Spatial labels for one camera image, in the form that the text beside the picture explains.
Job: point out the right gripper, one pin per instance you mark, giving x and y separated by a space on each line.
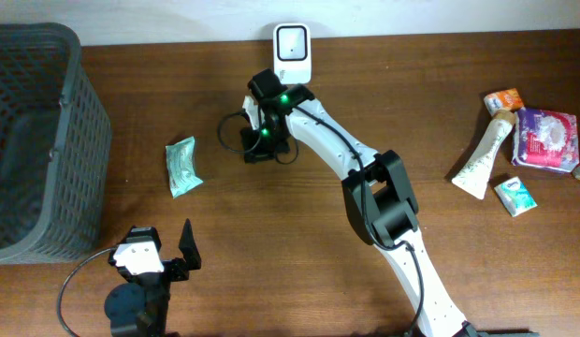
249 141

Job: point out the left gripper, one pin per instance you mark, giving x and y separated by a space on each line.
178 270

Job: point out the teal wet wipe pouch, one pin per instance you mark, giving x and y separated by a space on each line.
180 159

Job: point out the white green tube brown cap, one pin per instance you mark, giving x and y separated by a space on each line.
474 176

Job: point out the small orange tissue pack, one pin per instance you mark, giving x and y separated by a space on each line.
508 99

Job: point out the small teal tissue pack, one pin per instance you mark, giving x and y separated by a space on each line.
515 196

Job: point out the purple white tissue pack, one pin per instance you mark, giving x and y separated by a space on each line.
546 139

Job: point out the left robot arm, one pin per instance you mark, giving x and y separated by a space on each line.
139 306

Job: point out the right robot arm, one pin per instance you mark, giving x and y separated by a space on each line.
379 199

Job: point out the grey plastic mesh basket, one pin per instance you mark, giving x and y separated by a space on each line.
55 138

